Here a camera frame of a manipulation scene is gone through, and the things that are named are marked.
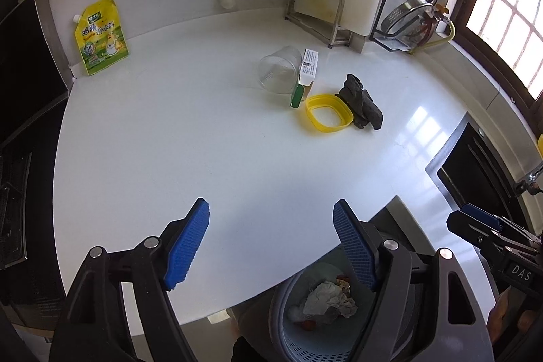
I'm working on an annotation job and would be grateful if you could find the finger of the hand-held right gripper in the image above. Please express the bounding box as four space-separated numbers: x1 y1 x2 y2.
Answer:
446 213 506 251
459 203 523 236

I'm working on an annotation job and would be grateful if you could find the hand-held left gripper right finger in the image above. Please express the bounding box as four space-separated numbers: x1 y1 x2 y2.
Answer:
332 198 495 362

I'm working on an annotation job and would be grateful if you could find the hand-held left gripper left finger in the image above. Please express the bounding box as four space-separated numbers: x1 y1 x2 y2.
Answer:
49 197 211 362

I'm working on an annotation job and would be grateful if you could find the white tissue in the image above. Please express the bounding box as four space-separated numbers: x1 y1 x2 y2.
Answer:
302 280 358 319

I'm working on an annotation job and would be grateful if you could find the grey plastic basket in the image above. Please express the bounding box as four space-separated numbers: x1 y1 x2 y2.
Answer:
269 234 420 362

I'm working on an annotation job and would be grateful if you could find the person's right hand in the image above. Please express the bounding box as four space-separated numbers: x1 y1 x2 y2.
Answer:
486 289 543 348

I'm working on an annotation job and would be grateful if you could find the black sink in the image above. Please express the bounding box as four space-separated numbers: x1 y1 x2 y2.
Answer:
425 111 543 221

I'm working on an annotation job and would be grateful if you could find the metal faucet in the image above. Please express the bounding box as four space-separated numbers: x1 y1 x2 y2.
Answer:
514 164 543 194

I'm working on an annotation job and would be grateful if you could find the dark grey cloth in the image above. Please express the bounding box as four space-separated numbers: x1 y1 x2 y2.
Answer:
335 73 385 131

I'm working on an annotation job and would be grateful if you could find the black gas stove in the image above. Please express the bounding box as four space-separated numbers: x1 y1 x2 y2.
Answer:
0 151 33 270

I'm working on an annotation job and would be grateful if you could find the white and green carton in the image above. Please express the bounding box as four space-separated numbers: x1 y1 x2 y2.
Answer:
290 49 320 109

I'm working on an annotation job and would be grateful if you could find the clear plastic cup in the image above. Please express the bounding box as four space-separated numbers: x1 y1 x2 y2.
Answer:
257 45 303 95

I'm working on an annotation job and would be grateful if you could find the window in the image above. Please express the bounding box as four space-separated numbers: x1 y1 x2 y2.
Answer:
464 0 543 91

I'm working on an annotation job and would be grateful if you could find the black lid rack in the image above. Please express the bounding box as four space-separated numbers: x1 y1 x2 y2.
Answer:
369 0 450 54

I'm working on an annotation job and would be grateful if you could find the metal cutting board stand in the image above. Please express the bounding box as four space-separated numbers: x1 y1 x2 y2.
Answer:
284 0 352 48

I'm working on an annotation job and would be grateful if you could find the yellow seasoning pouch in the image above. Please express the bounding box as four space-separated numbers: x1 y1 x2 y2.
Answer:
72 0 130 77

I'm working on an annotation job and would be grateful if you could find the black range hood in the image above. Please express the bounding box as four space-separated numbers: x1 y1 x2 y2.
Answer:
0 0 72 151

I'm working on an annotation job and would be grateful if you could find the yellow plastic lid ring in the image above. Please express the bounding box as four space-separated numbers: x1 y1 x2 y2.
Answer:
305 93 354 133

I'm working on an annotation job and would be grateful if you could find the yellow hose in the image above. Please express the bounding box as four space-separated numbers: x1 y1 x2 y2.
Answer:
417 18 456 52

